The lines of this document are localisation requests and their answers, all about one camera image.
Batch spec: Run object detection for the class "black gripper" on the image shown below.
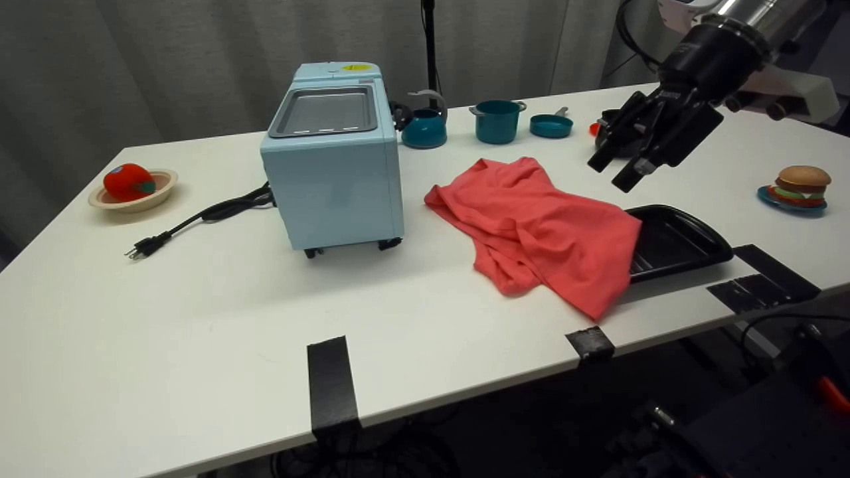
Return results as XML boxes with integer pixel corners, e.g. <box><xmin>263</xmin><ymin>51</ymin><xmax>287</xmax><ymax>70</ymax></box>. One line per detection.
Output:
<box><xmin>588</xmin><ymin>86</ymin><xmax>722</xmax><ymax>193</ymax></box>

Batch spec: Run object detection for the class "orange shirt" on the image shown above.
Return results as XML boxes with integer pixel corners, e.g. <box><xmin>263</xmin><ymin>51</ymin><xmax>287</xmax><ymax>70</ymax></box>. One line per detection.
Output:
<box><xmin>425</xmin><ymin>155</ymin><xmax>640</xmax><ymax>321</ymax></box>

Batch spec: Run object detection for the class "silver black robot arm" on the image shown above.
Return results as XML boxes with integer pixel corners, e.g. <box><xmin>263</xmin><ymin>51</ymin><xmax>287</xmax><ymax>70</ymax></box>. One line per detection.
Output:
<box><xmin>591</xmin><ymin>0</ymin><xmax>840</xmax><ymax>190</ymax></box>

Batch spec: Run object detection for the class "teal pot lid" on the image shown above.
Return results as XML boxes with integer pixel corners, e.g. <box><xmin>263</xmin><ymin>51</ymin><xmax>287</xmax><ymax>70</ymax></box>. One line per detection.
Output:
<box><xmin>531</xmin><ymin>109</ymin><xmax>573</xmax><ymax>138</ymax></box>

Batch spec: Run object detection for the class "black baking tray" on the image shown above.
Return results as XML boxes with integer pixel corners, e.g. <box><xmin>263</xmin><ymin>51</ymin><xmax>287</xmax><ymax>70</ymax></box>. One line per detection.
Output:
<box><xmin>629</xmin><ymin>205</ymin><xmax>733</xmax><ymax>282</ymax></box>

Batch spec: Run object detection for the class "teal toy pot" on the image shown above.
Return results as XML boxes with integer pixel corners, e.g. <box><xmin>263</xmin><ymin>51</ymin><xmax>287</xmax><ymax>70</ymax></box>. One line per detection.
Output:
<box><xmin>470</xmin><ymin>101</ymin><xmax>526</xmax><ymax>145</ymax></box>

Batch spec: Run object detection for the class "teal small plate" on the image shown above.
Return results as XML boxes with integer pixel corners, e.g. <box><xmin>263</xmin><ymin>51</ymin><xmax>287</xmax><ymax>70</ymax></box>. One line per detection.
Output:
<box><xmin>758</xmin><ymin>185</ymin><xmax>827</xmax><ymax>218</ymax></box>

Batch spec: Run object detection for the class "black tape square middle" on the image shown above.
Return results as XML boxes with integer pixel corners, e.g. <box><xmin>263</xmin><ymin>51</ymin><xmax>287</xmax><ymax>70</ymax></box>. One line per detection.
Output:
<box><xmin>568</xmin><ymin>327</ymin><xmax>613</xmax><ymax>361</ymax></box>

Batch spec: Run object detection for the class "toy hamburger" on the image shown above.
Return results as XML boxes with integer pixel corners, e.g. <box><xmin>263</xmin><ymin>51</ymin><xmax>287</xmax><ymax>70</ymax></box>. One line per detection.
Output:
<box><xmin>770</xmin><ymin>163</ymin><xmax>832</xmax><ymax>207</ymax></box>

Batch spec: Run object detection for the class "black tape patch right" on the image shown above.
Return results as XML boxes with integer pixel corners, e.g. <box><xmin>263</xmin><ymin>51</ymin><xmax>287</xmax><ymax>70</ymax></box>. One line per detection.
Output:
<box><xmin>709</xmin><ymin>243</ymin><xmax>820</xmax><ymax>313</ymax></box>

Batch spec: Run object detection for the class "teal toy kettle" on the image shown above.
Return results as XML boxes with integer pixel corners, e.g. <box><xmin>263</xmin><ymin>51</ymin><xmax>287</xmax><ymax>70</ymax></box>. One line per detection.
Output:
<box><xmin>391</xmin><ymin>89</ymin><xmax>449</xmax><ymax>149</ymax></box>

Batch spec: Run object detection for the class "black stand pole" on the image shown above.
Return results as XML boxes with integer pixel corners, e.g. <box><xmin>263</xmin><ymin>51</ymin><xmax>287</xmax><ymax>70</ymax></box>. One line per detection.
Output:
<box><xmin>421</xmin><ymin>0</ymin><xmax>439</xmax><ymax>89</ymax></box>

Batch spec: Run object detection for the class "light blue toaster oven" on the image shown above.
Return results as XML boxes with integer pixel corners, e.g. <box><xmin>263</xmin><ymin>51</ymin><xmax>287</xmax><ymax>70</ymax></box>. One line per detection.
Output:
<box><xmin>260</xmin><ymin>61</ymin><xmax>405</xmax><ymax>256</ymax></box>

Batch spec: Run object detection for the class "black tape strip left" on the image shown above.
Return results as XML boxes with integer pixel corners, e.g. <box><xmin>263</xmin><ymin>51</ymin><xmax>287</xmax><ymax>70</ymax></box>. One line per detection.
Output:
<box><xmin>308</xmin><ymin>337</ymin><xmax>358</xmax><ymax>438</ymax></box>

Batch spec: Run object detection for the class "beige plate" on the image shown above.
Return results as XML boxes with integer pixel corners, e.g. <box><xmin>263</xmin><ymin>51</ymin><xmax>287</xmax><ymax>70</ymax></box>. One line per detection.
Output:
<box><xmin>89</xmin><ymin>169</ymin><xmax>178</xmax><ymax>214</ymax></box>

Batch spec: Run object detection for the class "red toy tomato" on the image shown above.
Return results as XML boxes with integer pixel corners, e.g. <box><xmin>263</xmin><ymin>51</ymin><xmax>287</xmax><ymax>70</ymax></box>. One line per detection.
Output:
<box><xmin>103</xmin><ymin>161</ymin><xmax>158</xmax><ymax>202</ymax></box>

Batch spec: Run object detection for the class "black power cord with plug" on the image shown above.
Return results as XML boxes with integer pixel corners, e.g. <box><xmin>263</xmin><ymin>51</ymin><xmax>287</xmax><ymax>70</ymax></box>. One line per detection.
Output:
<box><xmin>124</xmin><ymin>181</ymin><xmax>277</xmax><ymax>263</ymax></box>

